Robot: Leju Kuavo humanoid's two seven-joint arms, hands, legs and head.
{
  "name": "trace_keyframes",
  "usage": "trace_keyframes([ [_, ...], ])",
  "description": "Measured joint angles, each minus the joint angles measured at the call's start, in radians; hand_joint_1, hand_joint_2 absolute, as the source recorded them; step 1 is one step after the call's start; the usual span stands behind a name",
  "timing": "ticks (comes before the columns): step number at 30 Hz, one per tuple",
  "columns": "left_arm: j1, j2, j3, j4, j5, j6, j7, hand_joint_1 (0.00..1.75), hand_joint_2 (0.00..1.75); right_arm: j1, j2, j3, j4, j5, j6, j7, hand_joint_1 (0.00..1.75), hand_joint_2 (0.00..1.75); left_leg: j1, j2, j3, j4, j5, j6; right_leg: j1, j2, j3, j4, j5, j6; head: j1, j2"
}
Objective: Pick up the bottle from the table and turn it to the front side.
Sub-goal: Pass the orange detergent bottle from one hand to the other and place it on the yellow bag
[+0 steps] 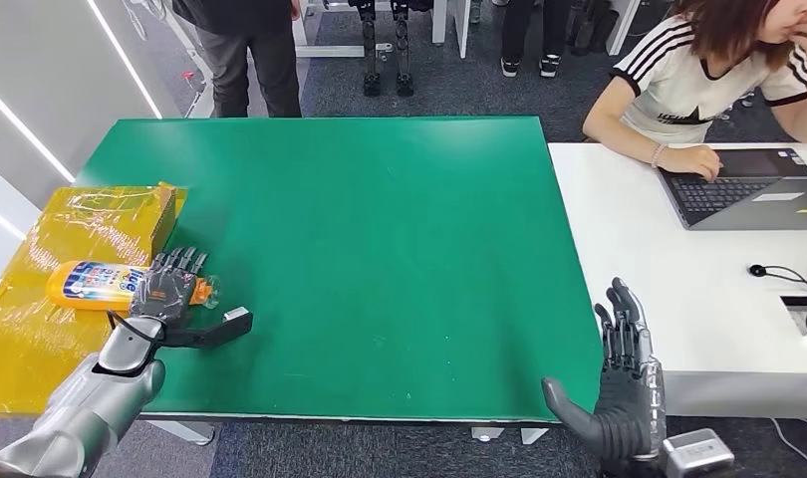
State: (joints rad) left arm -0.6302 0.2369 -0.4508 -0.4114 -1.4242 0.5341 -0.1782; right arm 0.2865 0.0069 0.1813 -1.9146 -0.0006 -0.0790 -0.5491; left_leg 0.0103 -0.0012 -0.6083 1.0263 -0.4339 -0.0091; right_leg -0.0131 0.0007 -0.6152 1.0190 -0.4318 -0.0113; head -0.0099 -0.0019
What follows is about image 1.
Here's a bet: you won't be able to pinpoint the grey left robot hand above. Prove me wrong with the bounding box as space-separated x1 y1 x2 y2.
129 247 210 326

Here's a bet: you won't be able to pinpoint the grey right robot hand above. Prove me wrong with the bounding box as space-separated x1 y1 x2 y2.
542 277 668 463

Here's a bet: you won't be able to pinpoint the orange plastic bottle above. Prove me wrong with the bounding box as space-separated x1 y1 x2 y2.
45 260 221 313

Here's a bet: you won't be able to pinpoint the white desk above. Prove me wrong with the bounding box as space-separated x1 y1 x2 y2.
548 141 807 420

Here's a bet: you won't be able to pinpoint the yellow taped cardboard box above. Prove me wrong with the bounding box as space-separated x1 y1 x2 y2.
0 183 188 417

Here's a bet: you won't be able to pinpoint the green table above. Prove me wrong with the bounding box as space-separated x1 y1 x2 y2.
73 117 606 425

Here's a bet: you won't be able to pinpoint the grey laptop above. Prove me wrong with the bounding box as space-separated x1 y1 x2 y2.
657 147 807 231

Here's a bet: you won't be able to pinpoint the standing person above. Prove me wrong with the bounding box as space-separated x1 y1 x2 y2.
172 0 304 119

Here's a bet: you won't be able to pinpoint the black robot legs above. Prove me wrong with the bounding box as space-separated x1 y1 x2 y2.
350 0 418 99

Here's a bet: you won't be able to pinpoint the seated person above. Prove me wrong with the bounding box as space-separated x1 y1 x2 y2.
581 0 807 182

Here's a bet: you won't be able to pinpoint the white desk leg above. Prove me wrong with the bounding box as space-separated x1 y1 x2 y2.
604 0 643 56

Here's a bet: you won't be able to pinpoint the person in sneakers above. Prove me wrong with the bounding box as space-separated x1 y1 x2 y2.
498 0 573 79

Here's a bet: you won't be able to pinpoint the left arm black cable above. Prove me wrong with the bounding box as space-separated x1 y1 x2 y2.
105 310 163 346

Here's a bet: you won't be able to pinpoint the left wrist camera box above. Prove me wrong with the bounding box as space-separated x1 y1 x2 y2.
162 306 254 351

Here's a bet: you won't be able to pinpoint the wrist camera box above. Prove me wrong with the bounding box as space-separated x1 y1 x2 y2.
661 428 736 478
162 306 254 351

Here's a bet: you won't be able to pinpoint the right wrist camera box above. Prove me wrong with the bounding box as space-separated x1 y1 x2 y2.
661 428 736 478

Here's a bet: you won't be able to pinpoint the black cable on desk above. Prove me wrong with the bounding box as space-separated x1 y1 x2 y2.
748 262 807 332

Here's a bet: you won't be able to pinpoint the white table frame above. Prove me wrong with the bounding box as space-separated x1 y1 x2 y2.
291 0 472 60

